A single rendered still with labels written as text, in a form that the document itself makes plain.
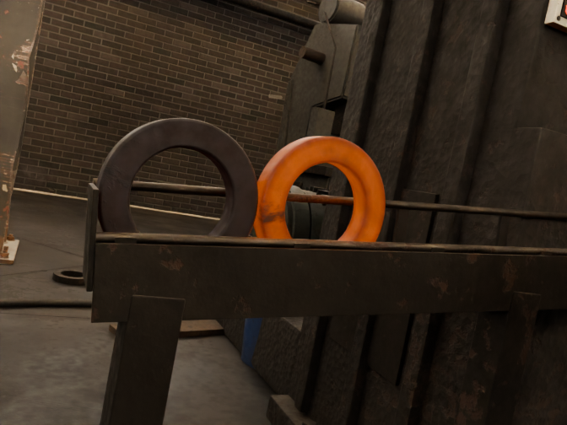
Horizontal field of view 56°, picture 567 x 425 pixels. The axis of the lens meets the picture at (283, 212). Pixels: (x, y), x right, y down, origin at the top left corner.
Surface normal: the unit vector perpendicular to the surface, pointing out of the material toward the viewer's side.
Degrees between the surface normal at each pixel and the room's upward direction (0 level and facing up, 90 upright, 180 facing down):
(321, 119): 90
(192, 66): 90
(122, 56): 90
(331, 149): 90
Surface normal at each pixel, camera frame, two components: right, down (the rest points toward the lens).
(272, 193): 0.44, 0.14
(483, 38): -0.90, -0.15
